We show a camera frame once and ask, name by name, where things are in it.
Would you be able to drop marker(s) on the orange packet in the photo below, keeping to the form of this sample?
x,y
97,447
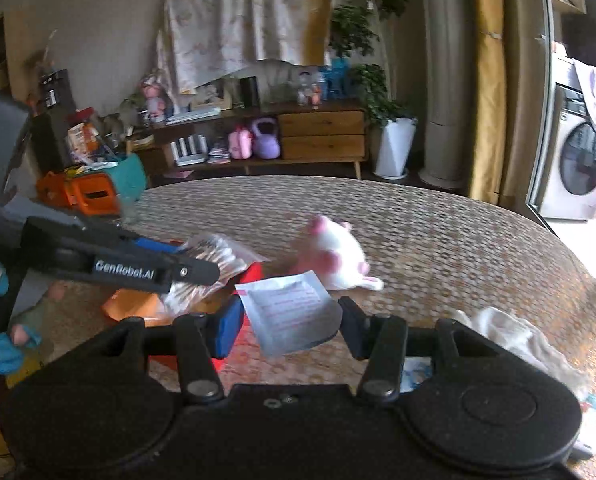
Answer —
x,y
128,305

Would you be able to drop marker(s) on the white planter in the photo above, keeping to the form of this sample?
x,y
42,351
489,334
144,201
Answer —
x,y
393,150

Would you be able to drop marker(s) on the teal box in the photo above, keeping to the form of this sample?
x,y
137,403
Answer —
x,y
130,175

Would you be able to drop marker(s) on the purple kettlebell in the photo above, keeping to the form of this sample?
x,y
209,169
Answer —
x,y
266,142

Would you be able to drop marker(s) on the clear bag of cotton swabs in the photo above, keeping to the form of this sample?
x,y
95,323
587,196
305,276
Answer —
x,y
228,257

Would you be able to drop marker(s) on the black speaker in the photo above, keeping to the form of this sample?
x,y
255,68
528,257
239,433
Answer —
x,y
53,95

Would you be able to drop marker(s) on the white floral wall cloth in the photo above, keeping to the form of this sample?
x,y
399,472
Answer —
x,y
238,15

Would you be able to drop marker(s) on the pink plush bag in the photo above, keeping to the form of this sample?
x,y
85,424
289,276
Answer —
x,y
240,144

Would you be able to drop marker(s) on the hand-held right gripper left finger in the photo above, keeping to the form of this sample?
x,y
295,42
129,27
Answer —
x,y
230,327

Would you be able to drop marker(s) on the white and pink plush toy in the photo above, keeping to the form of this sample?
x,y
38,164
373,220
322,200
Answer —
x,y
335,255

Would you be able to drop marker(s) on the yellow curtain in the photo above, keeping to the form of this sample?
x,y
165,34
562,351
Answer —
x,y
488,85

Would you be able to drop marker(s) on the pink doll figure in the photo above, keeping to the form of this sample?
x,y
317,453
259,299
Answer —
x,y
155,100

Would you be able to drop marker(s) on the small blue printed packet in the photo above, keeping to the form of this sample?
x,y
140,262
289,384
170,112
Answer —
x,y
418,375

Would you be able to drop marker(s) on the patterned lace tablecloth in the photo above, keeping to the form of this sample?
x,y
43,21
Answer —
x,y
453,240

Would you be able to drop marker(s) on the red packet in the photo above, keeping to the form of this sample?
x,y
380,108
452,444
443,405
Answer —
x,y
252,274

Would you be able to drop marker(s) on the orange and white snack bag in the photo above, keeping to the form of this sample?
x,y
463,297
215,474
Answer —
x,y
83,137

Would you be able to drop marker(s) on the wooden sideboard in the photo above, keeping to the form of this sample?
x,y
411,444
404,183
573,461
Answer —
x,y
323,130

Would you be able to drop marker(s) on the white washing machine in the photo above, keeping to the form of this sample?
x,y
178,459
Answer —
x,y
578,160

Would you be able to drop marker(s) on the white standing air conditioner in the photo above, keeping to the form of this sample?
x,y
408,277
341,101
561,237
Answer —
x,y
448,85

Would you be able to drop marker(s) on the person's left hand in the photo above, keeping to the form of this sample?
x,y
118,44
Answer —
x,y
8,355

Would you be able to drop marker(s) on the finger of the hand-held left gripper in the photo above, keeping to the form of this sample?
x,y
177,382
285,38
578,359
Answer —
x,y
198,272
163,247

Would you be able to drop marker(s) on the white router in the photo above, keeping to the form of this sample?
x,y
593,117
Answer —
x,y
188,150

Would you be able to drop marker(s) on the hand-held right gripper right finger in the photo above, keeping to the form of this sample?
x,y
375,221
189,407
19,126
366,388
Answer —
x,y
350,330

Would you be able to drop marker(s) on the black frame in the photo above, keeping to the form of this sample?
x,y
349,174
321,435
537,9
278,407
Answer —
x,y
249,91

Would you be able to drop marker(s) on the white cloth on washing machine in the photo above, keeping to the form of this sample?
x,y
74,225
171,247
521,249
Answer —
x,y
595,90

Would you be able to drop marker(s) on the orange box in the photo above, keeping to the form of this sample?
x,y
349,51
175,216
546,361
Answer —
x,y
93,192

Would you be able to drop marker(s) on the blue box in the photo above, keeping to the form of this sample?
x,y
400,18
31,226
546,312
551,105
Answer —
x,y
335,80

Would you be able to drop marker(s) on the white paper packet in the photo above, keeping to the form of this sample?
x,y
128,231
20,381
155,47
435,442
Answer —
x,y
288,310

